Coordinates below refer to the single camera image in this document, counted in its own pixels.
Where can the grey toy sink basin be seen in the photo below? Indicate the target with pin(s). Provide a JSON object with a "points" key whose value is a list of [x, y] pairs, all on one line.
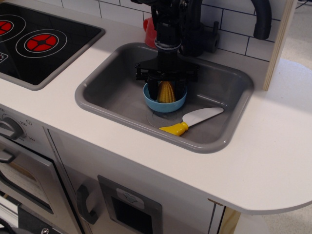
{"points": [[113, 92]]}

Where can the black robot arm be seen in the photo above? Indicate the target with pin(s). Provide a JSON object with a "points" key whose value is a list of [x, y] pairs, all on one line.
{"points": [[172, 20]]}

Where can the toy oven door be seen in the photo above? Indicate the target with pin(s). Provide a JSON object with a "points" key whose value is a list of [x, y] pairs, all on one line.
{"points": [[33, 181]]}

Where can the grey dishwasher panel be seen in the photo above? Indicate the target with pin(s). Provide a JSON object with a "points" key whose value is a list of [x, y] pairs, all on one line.
{"points": [[131, 209]]}

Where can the yellow toy corn cob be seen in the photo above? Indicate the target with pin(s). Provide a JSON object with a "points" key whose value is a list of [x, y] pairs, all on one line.
{"points": [[166, 92]]}

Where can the grey oven knob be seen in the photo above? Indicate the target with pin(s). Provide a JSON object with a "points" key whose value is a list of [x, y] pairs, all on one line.
{"points": [[10, 129]]}

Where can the black toy stove top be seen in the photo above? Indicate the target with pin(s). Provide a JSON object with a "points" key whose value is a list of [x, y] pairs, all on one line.
{"points": [[35, 47]]}

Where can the toy knife yellow handle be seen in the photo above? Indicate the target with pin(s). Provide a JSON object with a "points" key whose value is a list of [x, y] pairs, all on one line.
{"points": [[192, 118]]}

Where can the light blue plastic bowl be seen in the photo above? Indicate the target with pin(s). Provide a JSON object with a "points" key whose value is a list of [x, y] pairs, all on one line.
{"points": [[163, 107]]}

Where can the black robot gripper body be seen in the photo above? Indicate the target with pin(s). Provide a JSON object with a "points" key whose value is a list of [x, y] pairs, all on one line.
{"points": [[167, 66]]}

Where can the red plastic cup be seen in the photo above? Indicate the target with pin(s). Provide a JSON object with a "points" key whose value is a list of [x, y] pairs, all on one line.
{"points": [[150, 32]]}

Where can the wooden side post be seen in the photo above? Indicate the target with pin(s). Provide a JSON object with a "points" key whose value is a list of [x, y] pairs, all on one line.
{"points": [[282, 32]]}

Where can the grey cabinet door handle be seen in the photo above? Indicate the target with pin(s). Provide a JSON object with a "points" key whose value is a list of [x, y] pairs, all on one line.
{"points": [[82, 195]]}

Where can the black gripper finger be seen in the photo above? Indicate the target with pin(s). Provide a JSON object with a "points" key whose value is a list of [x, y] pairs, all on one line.
{"points": [[153, 88], [179, 87]]}

